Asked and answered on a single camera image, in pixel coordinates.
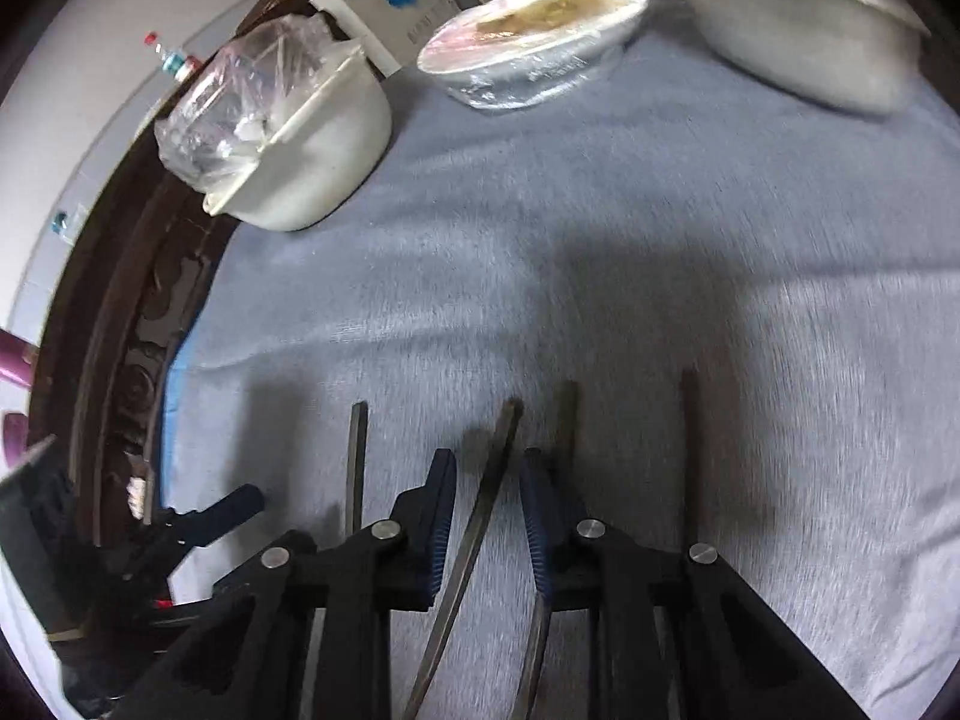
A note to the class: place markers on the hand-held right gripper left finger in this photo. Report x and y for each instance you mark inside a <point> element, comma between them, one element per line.
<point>442,525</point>

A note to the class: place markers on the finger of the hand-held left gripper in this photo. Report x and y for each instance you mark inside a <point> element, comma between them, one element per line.
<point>232,504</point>

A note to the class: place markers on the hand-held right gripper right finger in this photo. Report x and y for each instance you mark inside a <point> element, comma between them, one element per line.
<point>536,525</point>

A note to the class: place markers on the blue table cover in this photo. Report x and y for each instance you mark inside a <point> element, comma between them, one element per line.
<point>174,390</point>

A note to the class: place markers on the purple thermos cup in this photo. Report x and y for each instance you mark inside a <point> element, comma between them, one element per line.
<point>11,439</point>

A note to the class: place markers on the dark wooden sideboard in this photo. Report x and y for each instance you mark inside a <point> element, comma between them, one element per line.
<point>112,330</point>

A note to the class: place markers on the purple thermos flask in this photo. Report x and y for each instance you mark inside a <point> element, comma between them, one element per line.
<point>11,360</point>

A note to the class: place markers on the grey table cloth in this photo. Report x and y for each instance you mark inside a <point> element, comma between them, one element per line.
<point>600,240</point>

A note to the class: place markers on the clear plastic bag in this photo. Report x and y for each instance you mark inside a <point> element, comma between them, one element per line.
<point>225,105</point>

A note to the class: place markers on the red-capped water bottle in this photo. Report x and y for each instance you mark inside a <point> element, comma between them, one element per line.
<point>176,60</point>

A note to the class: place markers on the wrapped plate of food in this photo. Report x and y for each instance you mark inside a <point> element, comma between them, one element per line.
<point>525,75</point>

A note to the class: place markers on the white chest freezer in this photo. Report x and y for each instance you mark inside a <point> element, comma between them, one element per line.
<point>397,0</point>

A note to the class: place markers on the aluminium pot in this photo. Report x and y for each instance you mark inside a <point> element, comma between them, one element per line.
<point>787,60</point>

